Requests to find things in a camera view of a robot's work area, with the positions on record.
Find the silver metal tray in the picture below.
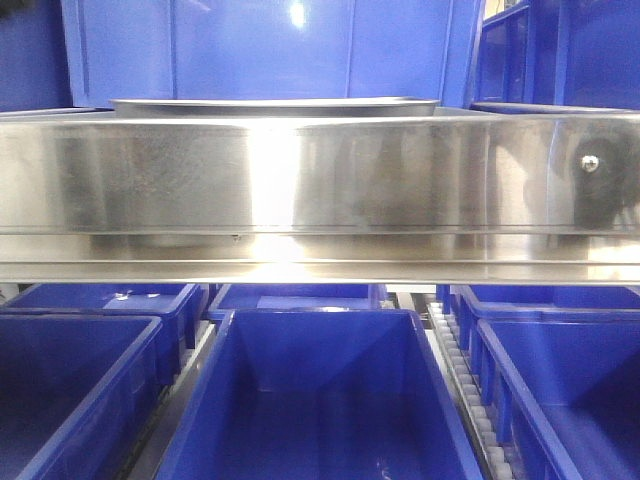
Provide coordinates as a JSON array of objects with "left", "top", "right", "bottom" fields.
[{"left": 112, "top": 97, "right": 440, "bottom": 118}]

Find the blue bin centre rear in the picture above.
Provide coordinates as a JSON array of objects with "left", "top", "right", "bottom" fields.
[{"left": 205, "top": 283, "right": 387, "bottom": 323}]

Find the blue bin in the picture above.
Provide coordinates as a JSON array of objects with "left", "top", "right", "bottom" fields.
[
  {"left": 1, "top": 315, "right": 163, "bottom": 479},
  {"left": 449, "top": 283, "right": 640, "bottom": 351},
  {"left": 1, "top": 283, "right": 209, "bottom": 385},
  {"left": 205, "top": 283, "right": 387, "bottom": 323},
  {"left": 157, "top": 310, "right": 482, "bottom": 479},
  {"left": 474, "top": 315, "right": 640, "bottom": 480}
]

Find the blue bin lower centre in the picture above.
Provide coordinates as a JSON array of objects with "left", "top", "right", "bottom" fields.
[{"left": 157, "top": 310, "right": 482, "bottom": 479}]

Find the blue bin left rear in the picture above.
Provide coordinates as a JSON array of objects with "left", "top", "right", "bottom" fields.
[{"left": 1, "top": 283, "right": 209, "bottom": 385}]

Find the white roller track strip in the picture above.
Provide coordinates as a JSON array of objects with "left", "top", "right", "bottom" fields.
[{"left": 427, "top": 301, "right": 515, "bottom": 480}]

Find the blue bin right rear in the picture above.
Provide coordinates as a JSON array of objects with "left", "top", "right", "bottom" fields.
[{"left": 449, "top": 283, "right": 640, "bottom": 351}]

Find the blue bin lower right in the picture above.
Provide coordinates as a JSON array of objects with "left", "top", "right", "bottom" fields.
[{"left": 474, "top": 315, "right": 640, "bottom": 480}]

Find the blue bin lower left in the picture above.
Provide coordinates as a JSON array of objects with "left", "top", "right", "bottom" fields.
[{"left": 1, "top": 315, "right": 163, "bottom": 479}]

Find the stainless steel shelf front rail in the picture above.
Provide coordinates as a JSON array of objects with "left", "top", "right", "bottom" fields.
[{"left": 1, "top": 113, "right": 639, "bottom": 284}]

